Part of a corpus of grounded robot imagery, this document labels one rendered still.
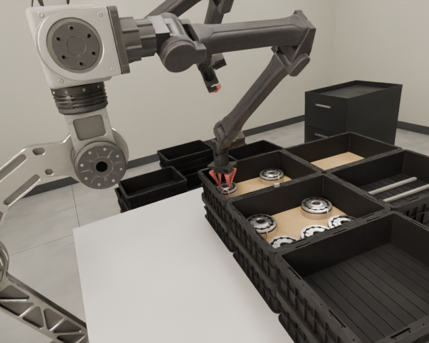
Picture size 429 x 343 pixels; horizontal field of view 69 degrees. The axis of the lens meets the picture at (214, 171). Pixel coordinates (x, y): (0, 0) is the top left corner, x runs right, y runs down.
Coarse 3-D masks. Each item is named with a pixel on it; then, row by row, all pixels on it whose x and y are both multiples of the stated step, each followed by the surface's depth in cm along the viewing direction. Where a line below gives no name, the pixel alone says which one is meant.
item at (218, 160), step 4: (224, 152) 120; (216, 156) 120; (220, 156) 120; (224, 156) 120; (216, 160) 121; (220, 160) 120; (224, 160) 121; (228, 160) 123; (212, 164) 125; (216, 164) 122; (220, 164) 121; (224, 164) 121; (228, 164) 123; (232, 164) 123; (236, 164) 124; (208, 168) 125; (212, 168) 124; (220, 168) 121; (224, 168) 120; (228, 168) 119
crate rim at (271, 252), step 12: (300, 180) 111; (336, 180) 109; (264, 192) 107; (360, 192) 100; (228, 204) 102; (384, 204) 92; (240, 216) 94; (372, 216) 87; (252, 228) 88; (336, 228) 84; (264, 240) 83; (300, 240) 81; (276, 252) 78
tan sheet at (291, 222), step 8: (296, 208) 113; (336, 208) 111; (272, 216) 110; (280, 216) 110; (288, 216) 109; (296, 216) 109; (304, 216) 108; (280, 224) 106; (288, 224) 105; (296, 224) 105; (304, 224) 104; (312, 224) 104; (320, 224) 103; (280, 232) 102; (288, 232) 101; (296, 232) 101
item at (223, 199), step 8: (272, 152) 139; (280, 152) 139; (240, 160) 135; (296, 160) 128; (312, 168) 119; (200, 176) 126; (304, 176) 114; (208, 184) 117; (280, 184) 110; (216, 192) 110; (256, 192) 107; (224, 200) 105
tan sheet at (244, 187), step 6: (246, 180) 138; (252, 180) 138; (258, 180) 137; (288, 180) 134; (240, 186) 134; (246, 186) 133; (252, 186) 132; (258, 186) 132; (264, 186) 131; (240, 192) 129; (246, 192) 129
